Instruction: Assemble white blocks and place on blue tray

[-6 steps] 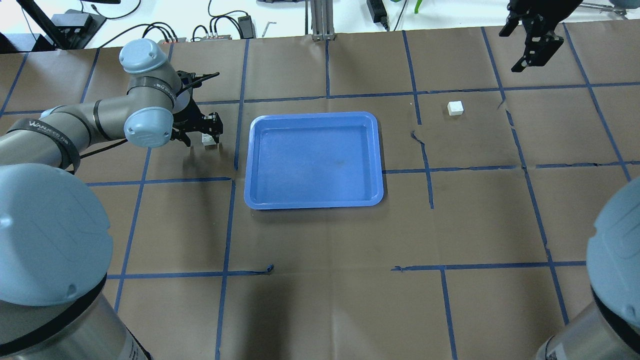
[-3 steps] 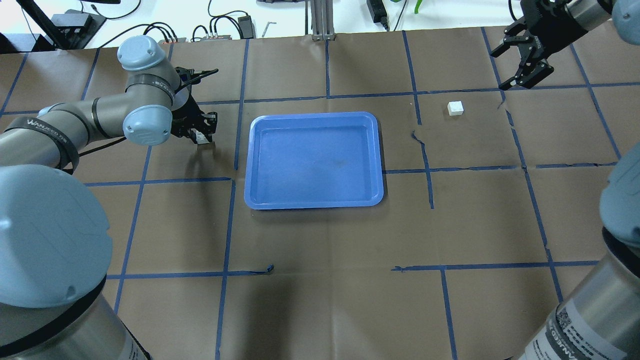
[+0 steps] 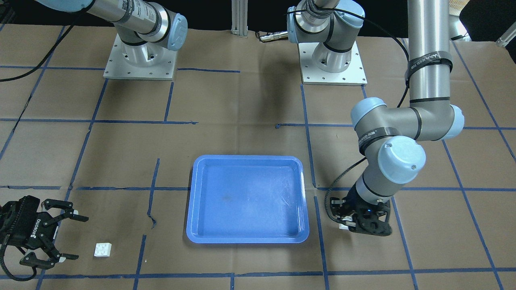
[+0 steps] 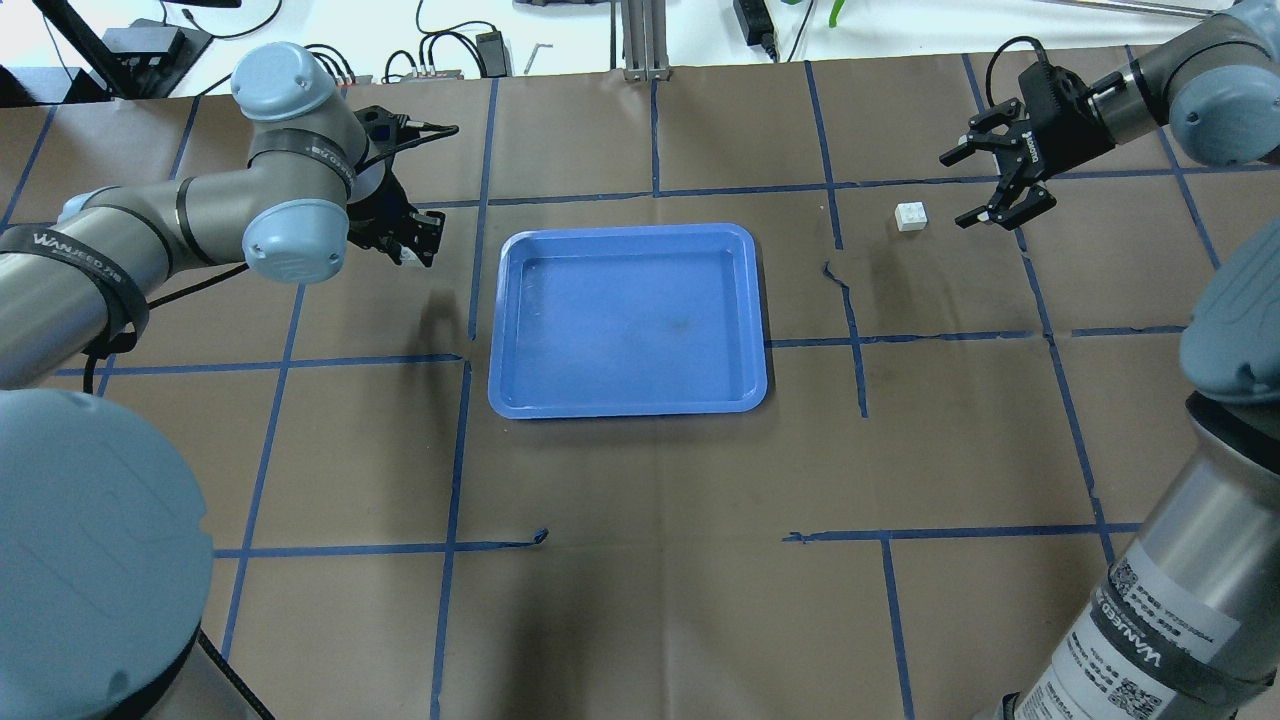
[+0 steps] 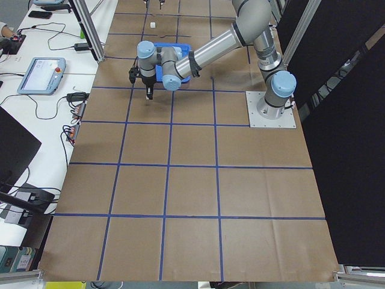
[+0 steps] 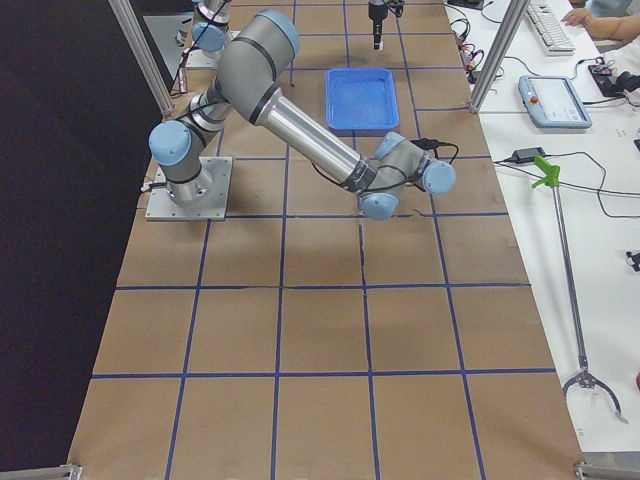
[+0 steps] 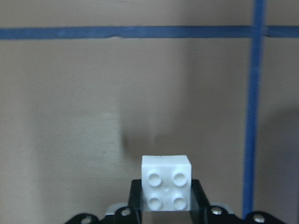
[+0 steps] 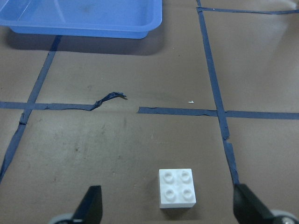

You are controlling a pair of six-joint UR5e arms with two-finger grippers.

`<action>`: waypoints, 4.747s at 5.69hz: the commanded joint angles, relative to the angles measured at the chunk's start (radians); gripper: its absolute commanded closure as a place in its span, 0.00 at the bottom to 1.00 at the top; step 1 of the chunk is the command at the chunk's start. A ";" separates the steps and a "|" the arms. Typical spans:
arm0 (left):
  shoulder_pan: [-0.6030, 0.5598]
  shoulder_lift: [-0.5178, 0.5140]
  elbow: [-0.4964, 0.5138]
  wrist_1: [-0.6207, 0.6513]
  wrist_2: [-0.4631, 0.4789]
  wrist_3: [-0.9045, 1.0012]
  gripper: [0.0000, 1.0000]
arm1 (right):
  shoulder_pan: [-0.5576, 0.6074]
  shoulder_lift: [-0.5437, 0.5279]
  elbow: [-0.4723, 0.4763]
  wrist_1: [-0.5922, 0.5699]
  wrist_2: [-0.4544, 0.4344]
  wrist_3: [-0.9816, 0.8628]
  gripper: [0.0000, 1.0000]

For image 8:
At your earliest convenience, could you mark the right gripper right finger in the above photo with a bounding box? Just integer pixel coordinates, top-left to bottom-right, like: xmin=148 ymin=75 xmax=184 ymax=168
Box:
xmin=233 ymin=184 xmax=278 ymax=224

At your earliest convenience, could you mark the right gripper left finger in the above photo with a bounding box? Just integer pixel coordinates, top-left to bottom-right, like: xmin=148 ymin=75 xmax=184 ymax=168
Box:
xmin=72 ymin=185 xmax=102 ymax=224

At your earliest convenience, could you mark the white block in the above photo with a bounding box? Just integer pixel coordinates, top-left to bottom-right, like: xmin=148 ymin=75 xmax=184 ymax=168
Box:
xmin=158 ymin=168 xmax=196 ymax=209

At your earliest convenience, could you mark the blue plastic tray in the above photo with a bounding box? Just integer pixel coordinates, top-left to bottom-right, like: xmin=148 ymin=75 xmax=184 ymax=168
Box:
xmin=0 ymin=0 xmax=163 ymax=39

